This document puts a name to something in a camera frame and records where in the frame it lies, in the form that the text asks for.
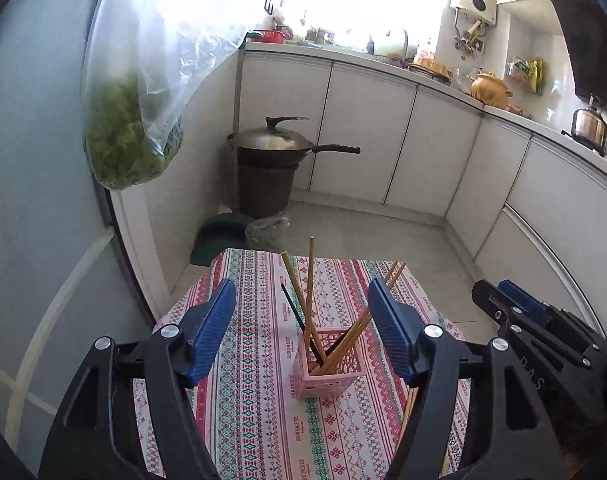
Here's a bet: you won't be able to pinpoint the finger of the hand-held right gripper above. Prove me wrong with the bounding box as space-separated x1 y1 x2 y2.
471 280 527 346
497 280 551 323

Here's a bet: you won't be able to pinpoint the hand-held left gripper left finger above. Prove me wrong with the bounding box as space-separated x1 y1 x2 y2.
38 277 238 480

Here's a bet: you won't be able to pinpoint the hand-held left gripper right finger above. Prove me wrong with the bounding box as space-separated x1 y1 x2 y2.
367 276 569 480

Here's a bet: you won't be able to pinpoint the pink plastic utensil holder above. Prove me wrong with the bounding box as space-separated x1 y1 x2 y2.
294 327 367 400

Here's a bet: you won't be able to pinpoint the bundle of wooden chopsticks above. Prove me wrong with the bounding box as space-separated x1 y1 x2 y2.
281 236 457 476

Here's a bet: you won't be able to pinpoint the patterned tablecloth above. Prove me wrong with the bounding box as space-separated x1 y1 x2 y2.
132 248 471 480

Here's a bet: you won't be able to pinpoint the crumpled plastic bag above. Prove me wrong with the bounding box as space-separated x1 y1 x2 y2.
244 215 290 252

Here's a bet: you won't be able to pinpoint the dark brown trash bin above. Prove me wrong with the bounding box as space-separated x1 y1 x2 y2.
238 157 299 220

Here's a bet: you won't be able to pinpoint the white kitchen cabinets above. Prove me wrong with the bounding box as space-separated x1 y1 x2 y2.
236 42 607 336

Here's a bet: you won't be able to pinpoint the steel kettle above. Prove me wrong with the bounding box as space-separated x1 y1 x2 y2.
571 94 607 157

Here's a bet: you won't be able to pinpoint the black wok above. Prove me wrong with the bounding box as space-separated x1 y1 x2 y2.
228 132 361 167

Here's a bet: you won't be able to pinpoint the metal wok lid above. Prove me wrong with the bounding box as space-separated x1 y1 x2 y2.
234 116 314 153

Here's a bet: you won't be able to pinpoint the plastic bag of greens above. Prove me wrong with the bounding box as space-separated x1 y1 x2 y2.
81 0 249 192

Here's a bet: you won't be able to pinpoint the yellow ceramic pot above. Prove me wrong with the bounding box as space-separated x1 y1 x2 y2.
469 71 513 111

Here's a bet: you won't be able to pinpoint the frosted glass door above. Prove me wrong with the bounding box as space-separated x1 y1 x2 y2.
0 0 159 480

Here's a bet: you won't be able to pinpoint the woven bamboo basket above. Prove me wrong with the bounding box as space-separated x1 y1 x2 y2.
411 56 451 82

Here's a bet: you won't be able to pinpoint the black range hood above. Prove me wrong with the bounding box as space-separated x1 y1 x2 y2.
546 0 607 121

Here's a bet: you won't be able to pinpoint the wall rack with packets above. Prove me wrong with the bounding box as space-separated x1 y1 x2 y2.
506 56 545 95

